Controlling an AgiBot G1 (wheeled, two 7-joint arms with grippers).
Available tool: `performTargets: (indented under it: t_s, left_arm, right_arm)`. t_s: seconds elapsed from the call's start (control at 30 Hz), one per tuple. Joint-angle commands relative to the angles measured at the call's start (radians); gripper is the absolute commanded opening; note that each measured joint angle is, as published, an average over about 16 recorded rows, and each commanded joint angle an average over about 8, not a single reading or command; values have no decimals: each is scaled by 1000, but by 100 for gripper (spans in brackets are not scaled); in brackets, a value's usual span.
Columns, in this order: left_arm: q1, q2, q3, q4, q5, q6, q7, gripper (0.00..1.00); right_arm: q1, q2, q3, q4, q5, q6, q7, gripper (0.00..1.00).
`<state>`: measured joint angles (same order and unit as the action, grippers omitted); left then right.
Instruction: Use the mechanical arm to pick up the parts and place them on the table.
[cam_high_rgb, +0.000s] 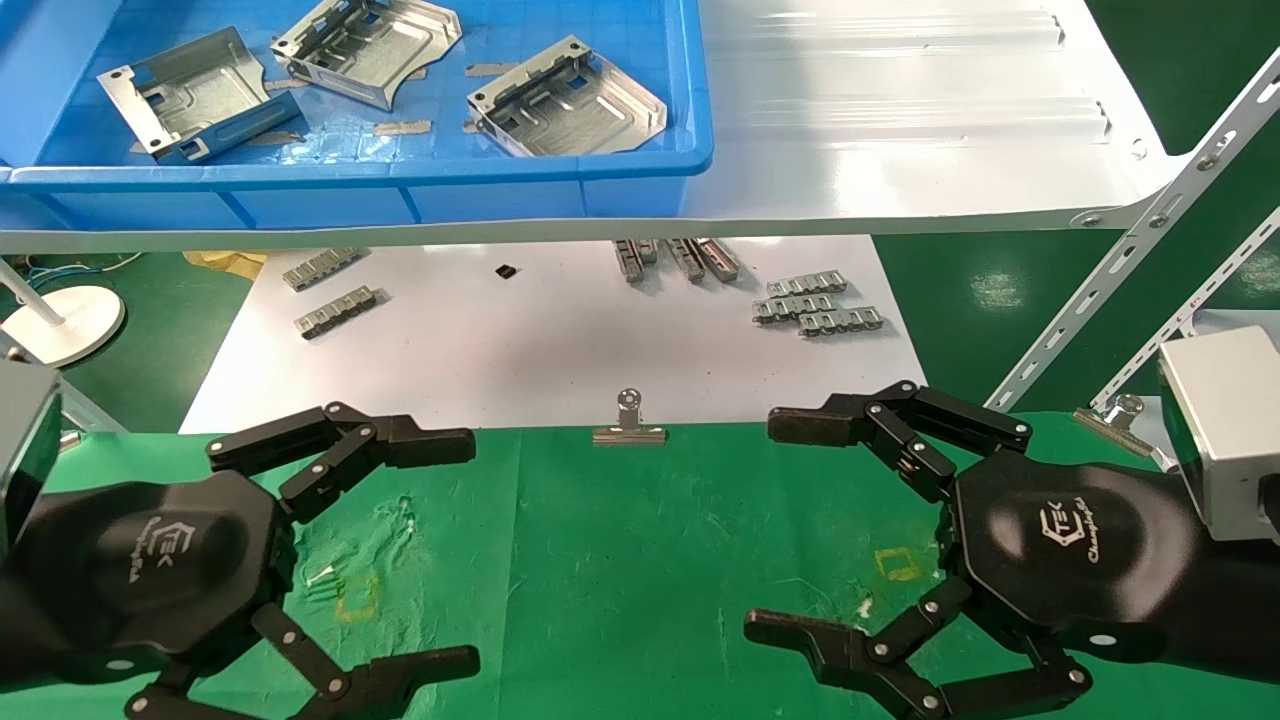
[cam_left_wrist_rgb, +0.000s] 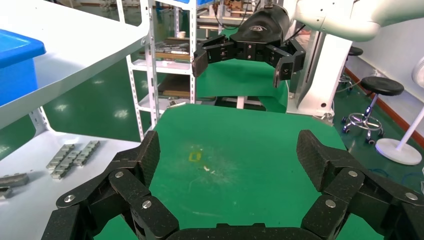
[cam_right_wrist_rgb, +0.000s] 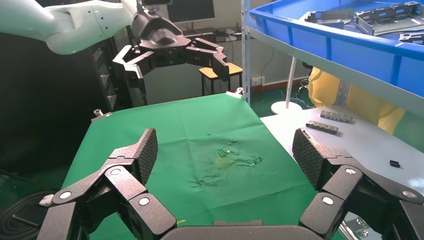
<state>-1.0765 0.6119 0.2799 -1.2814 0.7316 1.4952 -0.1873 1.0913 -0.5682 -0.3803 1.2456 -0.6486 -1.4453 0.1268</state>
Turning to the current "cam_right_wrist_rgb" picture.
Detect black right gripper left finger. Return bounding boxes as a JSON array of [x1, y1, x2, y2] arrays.
[[36, 128, 178, 240]]

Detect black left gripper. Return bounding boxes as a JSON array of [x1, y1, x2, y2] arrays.
[[112, 11, 230, 107]]

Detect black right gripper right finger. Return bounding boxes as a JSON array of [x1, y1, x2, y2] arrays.
[[292, 128, 424, 240]]

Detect bent sheet metal bracket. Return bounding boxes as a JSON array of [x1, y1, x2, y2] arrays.
[[303, 8, 356, 29], [399, 31, 424, 46], [354, 1, 424, 37]]

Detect wooden stool black legs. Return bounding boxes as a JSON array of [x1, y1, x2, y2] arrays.
[[198, 62, 244, 97]]

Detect cluttered background desk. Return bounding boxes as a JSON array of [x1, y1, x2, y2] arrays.
[[182, 28, 245, 45]]

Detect green table cloth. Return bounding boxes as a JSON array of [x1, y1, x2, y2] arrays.
[[61, 92, 345, 240]]

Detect dark computer monitor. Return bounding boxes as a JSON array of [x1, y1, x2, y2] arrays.
[[166, 0, 216, 24]]

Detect yellow plastic sheet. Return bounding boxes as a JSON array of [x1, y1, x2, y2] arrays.
[[308, 66, 407, 135]]

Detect white round base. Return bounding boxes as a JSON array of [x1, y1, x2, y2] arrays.
[[270, 56, 303, 116]]

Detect blue plastic bin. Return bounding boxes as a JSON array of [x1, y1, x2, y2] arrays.
[[249, 0, 424, 99]]

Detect grey metal chain segment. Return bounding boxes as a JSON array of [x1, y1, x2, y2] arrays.
[[305, 120, 341, 136], [319, 109, 355, 125]]

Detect black coiled hose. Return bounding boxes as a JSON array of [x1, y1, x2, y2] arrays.
[[0, 190, 51, 240]]

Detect thin floor wires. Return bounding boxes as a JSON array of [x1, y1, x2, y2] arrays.
[[255, 86, 314, 109]]

